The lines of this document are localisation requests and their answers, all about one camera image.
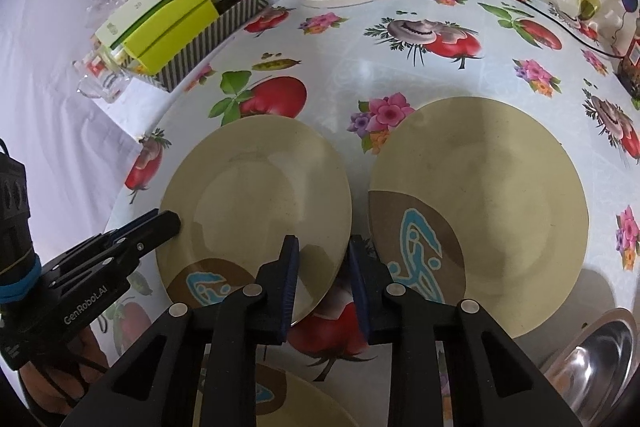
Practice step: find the person's left hand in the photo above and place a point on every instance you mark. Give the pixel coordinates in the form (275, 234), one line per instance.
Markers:
(45, 389)

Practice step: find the pale green flat box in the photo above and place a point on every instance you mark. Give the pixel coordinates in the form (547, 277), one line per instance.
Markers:
(140, 7)

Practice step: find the chili sauce jar red lid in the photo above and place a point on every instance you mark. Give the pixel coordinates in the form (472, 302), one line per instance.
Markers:
(631, 72)

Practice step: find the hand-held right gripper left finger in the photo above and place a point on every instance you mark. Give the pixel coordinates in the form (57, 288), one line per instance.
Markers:
(290, 287)

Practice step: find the lime green box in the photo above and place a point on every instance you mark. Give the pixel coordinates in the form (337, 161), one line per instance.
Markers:
(175, 27)

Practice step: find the large beige plate brown print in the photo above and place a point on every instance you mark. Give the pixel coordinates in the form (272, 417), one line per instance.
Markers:
(500, 207)

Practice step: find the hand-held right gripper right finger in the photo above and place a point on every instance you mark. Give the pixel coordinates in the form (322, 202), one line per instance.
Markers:
(357, 292)

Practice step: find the black white striped box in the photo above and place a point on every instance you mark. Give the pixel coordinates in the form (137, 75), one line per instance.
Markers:
(200, 52)

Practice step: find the small beige plate brown print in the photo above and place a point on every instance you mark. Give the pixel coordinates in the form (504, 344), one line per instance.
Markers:
(250, 187)

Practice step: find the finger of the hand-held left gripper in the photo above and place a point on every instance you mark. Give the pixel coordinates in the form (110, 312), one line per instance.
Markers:
(160, 227)
(135, 224)

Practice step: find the clear glass mug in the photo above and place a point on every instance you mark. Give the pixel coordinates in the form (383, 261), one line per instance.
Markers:
(100, 82)

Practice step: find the stainless steel bowl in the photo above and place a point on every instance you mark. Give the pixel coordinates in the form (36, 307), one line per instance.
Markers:
(595, 367)

